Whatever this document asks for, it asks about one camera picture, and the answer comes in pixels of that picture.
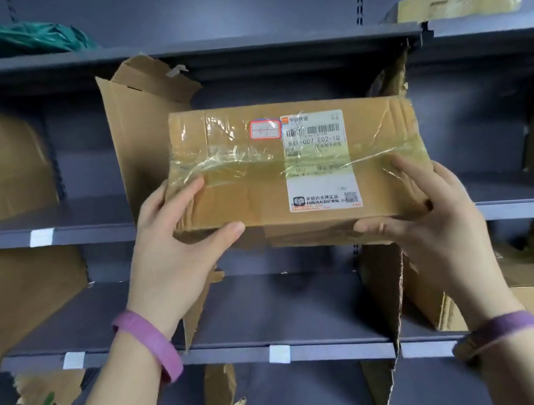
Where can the person's right hand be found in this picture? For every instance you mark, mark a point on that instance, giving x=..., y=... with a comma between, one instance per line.
x=454, y=252

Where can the person's left hand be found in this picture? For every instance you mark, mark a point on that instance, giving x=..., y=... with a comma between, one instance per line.
x=166, y=265

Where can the taped brown cardboard parcel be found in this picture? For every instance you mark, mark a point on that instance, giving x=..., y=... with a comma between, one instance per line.
x=247, y=203

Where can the grey metal shelving unit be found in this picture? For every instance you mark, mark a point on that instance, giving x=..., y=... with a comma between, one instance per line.
x=242, y=3

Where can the person's right forearm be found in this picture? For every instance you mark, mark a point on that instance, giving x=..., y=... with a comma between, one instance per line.
x=523, y=377

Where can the purple wristband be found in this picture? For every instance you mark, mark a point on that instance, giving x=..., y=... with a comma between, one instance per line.
x=496, y=330
x=153, y=344

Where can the dark grey shelving unit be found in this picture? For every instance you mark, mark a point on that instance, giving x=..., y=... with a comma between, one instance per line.
x=42, y=237

